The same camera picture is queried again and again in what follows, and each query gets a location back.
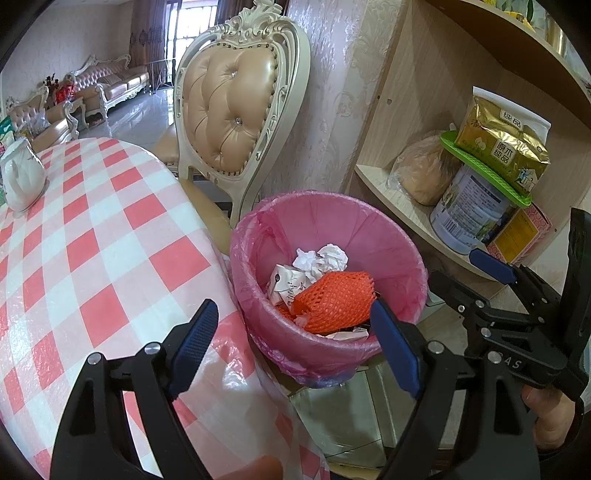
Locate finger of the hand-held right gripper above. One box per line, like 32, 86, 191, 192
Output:
468, 248, 564, 324
429, 270, 497, 340

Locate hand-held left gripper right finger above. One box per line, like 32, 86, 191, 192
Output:
369, 298, 541, 480

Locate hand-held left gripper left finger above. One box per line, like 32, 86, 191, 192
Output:
50, 298, 220, 480

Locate pink lined trash bin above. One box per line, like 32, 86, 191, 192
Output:
229, 193, 428, 387

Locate person's right forearm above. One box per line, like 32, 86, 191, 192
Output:
538, 401, 589, 462

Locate person's right hand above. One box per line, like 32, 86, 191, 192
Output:
521, 384, 578, 450

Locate person's left hand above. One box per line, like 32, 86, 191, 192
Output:
222, 456, 283, 480

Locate orange pink carton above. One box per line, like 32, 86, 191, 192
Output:
487, 203, 552, 266

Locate large tin can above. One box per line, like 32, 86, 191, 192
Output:
429, 164, 518, 254

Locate shiny silver box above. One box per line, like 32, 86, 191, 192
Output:
288, 357, 467, 469

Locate green plastic tray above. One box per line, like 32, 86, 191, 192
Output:
438, 130, 533, 208

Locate bagged bread loaf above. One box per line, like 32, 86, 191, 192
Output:
387, 130, 462, 206

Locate gold foil bag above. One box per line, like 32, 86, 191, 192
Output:
455, 87, 552, 195

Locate pink checkered tablecloth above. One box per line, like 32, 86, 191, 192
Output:
0, 137, 324, 480

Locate wooden corner shelf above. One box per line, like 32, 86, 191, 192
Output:
342, 0, 591, 296

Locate white ceramic teapot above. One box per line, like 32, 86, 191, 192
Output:
0, 137, 47, 213

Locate cream carved padded chair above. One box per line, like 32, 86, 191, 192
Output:
152, 0, 311, 232

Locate gold metal canister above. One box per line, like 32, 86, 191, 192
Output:
545, 11, 570, 58

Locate cream carved armchair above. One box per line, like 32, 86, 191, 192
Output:
7, 85, 79, 146

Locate cream carved leather sofa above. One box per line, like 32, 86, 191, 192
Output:
67, 54, 149, 116

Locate metal folding rack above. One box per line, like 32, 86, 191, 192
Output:
148, 59, 178, 95

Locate red package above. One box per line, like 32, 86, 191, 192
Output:
54, 78, 77, 104

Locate balcony glass door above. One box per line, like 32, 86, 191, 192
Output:
157, 0, 222, 81

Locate brown patterned curtain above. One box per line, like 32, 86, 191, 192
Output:
130, 0, 160, 47

